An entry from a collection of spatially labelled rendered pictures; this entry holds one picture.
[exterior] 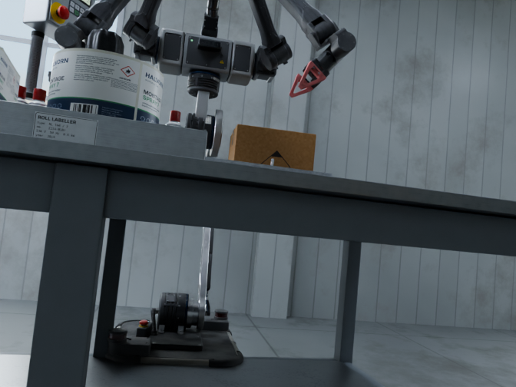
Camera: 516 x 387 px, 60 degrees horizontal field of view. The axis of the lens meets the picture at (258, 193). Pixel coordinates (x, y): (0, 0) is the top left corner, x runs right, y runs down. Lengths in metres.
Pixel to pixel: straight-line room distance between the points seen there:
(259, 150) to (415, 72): 3.18
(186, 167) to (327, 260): 3.59
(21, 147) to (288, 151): 1.22
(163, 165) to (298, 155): 1.16
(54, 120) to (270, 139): 1.12
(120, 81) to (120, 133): 0.21
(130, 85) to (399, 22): 4.09
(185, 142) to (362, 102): 3.77
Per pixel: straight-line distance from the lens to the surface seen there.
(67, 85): 0.84
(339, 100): 4.25
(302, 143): 1.68
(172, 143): 0.61
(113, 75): 0.82
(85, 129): 0.62
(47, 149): 0.55
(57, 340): 0.59
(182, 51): 1.95
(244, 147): 1.63
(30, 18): 1.55
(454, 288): 4.69
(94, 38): 1.15
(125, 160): 0.54
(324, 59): 1.41
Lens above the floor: 0.76
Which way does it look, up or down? 4 degrees up
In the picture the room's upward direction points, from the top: 6 degrees clockwise
